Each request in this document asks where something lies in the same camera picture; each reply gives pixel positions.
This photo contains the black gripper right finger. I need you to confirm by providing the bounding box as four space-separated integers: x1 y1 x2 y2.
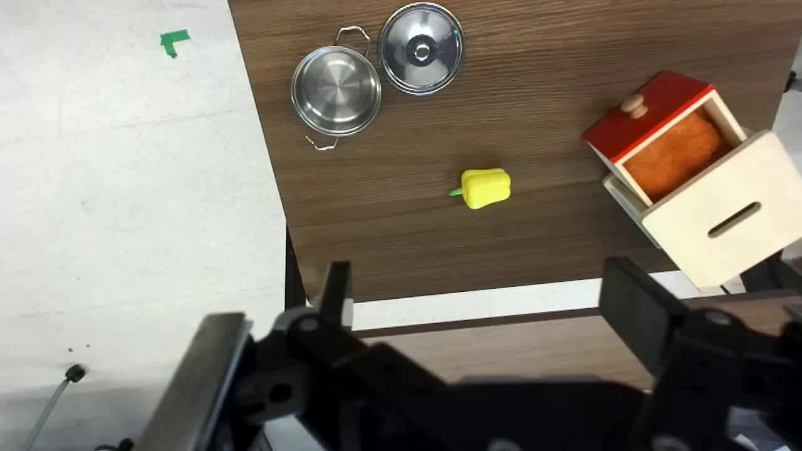
599 256 699 375

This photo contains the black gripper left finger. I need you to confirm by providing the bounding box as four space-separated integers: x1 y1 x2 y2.
315 259 356 333

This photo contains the light wooden drawer with slot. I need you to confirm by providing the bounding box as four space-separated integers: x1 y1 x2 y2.
601 127 802 294

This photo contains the red wooden drawer cabinet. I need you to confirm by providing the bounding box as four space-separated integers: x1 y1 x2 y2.
582 68 750 214

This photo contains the orange fuzzy toy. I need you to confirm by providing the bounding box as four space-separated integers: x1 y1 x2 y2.
622 110 730 204

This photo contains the yellow toy bell pepper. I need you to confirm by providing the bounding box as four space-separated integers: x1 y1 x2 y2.
446 165 516 214

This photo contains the small steel pot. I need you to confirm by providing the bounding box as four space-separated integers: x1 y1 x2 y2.
289 22 386 155

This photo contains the steel pot lid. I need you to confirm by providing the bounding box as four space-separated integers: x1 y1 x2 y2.
376 0 470 101

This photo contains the green tape mark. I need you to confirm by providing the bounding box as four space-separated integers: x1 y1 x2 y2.
159 27 193 60

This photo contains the silver metal mount plate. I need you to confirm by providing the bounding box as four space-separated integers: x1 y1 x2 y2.
136 311 255 451

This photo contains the grey cable with black plug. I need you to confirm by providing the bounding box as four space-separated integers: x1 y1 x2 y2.
23 362 91 451

